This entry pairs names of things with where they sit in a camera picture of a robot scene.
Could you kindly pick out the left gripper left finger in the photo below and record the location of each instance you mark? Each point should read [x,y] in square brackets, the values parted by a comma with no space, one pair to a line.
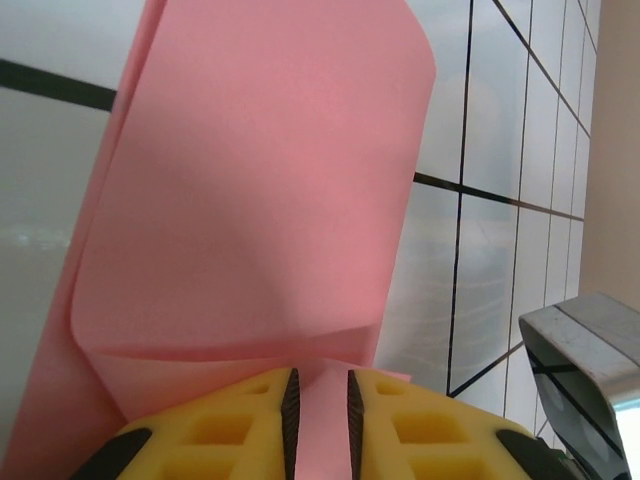
[265,400]

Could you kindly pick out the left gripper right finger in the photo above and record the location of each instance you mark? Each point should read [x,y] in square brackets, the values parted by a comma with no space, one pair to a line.
[380,415]

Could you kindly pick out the pink paper sheet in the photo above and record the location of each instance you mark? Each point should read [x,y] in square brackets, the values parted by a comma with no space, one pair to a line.
[250,200]

